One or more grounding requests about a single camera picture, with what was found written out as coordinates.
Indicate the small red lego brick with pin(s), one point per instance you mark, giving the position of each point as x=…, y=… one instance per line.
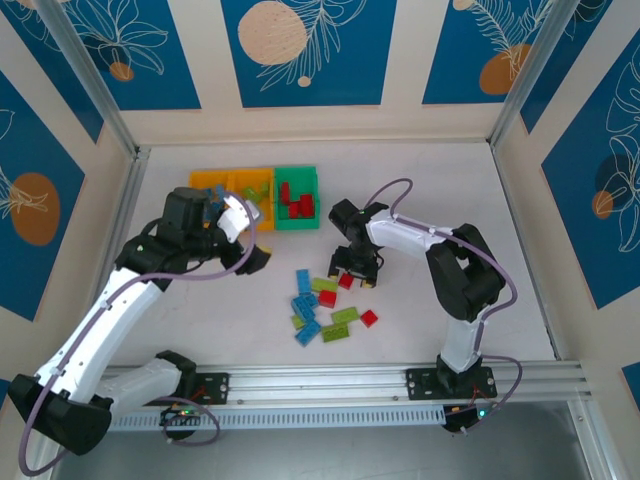
x=369, y=318
x=345, y=281

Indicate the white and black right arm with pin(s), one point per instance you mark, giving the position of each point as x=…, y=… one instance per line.
x=460, y=280

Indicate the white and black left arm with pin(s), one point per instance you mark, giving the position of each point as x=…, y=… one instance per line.
x=110, y=320

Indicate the lime green long lego brick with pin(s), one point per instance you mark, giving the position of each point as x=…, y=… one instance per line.
x=325, y=285
x=345, y=316
x=336, y=333

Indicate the blue long lego brick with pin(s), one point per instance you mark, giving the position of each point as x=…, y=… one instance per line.
x=302, y=281
x=304, y=301
x=308, y=333
x=308, y=313

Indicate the yellow plastic storage bin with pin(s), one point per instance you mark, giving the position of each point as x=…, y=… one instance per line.
x=265, y=215
x=200, y=179

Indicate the small lime green lego brick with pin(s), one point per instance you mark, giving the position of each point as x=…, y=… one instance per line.
x=297, y=322

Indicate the green plastic storage bin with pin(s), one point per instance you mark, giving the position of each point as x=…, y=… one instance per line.
x=300, y=175

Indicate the small electronics board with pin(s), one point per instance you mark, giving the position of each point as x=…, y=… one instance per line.
x=180, y=414
x=465, y=419

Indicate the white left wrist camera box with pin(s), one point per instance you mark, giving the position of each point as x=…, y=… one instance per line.
x=235, y=220

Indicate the aluminium frame side rail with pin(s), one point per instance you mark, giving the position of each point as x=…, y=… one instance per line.
x=525, y=250
x=132, y=200

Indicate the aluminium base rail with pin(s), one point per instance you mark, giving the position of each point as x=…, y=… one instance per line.
x=320, y=380

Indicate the blue floral wall panel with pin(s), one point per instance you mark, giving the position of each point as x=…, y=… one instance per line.
x=465, y=30
x=320, y=75
x=590, y=200
x=145, y=50
x=30, y=250

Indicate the aluminium frame post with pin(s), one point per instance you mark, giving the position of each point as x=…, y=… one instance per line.
x=90, y=80
x=530, y=75

